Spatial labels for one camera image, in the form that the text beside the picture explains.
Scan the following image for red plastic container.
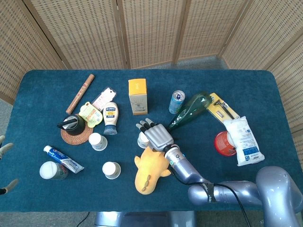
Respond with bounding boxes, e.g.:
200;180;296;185
214;131;237;157

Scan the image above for white lidded jar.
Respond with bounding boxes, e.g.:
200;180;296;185
39;161;69;181

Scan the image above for white plastic package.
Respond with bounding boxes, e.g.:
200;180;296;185
223;116;265;167

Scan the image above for silver pouch in teapot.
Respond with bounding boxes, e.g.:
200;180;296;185
62;117;76;131

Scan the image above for razor on yellow card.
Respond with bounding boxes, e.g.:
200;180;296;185
208;92;240;123

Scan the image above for black teapot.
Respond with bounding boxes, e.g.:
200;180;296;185
56;113;86;136

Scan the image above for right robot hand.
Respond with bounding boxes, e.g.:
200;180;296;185
136;117;175;152

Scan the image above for woven folding screen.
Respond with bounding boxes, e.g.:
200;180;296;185
0;0;303;133

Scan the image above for reed diffuser box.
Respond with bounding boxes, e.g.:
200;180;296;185
128;79;149;116

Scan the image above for mayonnaise squeeze bottle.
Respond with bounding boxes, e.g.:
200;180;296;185
102;102;119;135

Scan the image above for blue white toothpaste tube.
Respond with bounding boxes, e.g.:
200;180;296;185
43;145;85;174

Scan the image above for green yellow snack packet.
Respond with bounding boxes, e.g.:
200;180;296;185
78;101;103;127

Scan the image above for woven rattan coaster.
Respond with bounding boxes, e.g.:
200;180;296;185
61;124;95;144

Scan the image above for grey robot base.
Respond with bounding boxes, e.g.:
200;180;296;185
94;211;197;227

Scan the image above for blue tablecloth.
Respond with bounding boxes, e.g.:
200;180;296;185
0;69;294;212

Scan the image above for white phone case package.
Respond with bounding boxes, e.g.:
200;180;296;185
91;87;117;112

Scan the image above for green spray bottle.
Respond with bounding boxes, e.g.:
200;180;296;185
167;91;213;130

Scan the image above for black floor cable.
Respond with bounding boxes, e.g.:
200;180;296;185
75;211;90;227

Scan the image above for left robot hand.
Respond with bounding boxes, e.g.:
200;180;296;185
0;135;19;196

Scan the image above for blue drink can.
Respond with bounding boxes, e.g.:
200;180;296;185
168;90;186;114

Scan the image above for brown paper roll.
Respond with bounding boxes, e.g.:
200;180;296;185
65;73;95;114

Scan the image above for yellow plush dinosaur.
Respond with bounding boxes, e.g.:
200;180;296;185
134;146;171;195

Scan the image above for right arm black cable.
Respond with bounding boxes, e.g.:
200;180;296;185
168;162;252;227

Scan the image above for white cup green flower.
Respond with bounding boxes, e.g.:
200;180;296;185
102;161;122;180
88;132;108;151

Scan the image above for white cup blue flowers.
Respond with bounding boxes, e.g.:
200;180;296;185
137;131;152;149

